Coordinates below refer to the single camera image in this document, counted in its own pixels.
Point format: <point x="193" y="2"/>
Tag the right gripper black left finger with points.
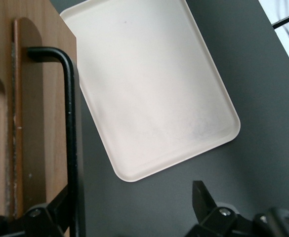
<point x="45" y="222"/>

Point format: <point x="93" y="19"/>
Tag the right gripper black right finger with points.
<point x="213" y="219"/>

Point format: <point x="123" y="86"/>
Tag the beige plastic tray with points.
<point x="154" y="86"/>

